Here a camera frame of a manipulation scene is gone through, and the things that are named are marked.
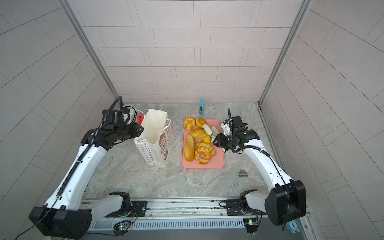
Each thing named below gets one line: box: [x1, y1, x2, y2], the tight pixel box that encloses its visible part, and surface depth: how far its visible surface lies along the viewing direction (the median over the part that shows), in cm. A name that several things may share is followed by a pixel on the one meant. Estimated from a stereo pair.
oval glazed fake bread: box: [190, 128, 210, 140], surface depth 93 cm
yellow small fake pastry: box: [202, 135, 212, 144], surface depth 95 cm
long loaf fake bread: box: [183, 133, 196, 162], surface depth 90 cm
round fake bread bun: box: [195, 117, 207, 129], surface depth 101 cm
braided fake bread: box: [195, 141, 217, 157], surface depth 90 cm
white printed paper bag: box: [133, 108, 174, 167], surface depth 78 cm
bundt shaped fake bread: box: [183, 117, 196, 131], surface depth 101 cm
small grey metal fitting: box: [238, 169, 248, 177], surface depth 82 cm
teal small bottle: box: [199, 97, 205, 116], surface depth 107 cm
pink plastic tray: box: [181, 119, 226, 170], surface depth 88 cm
